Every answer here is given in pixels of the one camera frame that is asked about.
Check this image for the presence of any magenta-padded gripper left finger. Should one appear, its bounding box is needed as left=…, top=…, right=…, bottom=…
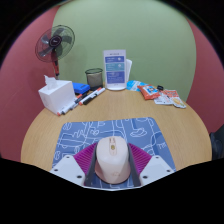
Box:
left=49, top=143, right=99, bottom=188

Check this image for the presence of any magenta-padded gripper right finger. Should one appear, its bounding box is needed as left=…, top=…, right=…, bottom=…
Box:
left=126, top=143, right=176, bottom=188

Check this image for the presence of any cream white computer mouse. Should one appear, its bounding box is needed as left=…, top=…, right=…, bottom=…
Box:
left=94, top=136, right=132, bottom=185

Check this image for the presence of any blue patterned mouse pad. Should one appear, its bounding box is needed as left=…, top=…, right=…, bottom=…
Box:
left=51, top=116, right=177, bottom=188

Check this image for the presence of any white whiteboard marker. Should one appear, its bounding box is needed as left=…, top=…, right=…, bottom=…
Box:
left=70, top=92, right=90, bottom=110
left=78, top=87, right=106, bottom=106
left=57, top=99, right=78, bottom=117

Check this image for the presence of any white orange snack packet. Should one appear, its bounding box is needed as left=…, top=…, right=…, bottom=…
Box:
left=153, top=89, right=175, bottom=106
left=169, top=94, right=187, bottom=109

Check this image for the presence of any white tissue box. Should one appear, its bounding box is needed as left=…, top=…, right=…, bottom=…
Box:
left=37, top=75, right=76, bottom=115

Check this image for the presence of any blue whiteboard eraser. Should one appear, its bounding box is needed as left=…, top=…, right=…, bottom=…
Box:
left=72, top=82, right=91, bottom=96

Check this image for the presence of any light blue packet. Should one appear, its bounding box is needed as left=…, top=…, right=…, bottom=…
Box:
left=126, top=80, right=148, bottom=92

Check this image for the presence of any black mesh pen cup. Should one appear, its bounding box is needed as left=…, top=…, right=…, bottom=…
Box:
left=84, top=67, right=104, bottom=91

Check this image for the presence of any acrylic sign stand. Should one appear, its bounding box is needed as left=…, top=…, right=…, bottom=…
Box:
left=102, top=49, right=128, bottom=92

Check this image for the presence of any red black standing fan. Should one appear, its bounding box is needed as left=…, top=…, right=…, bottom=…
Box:
left=34, top=24, right=76, bottom=80

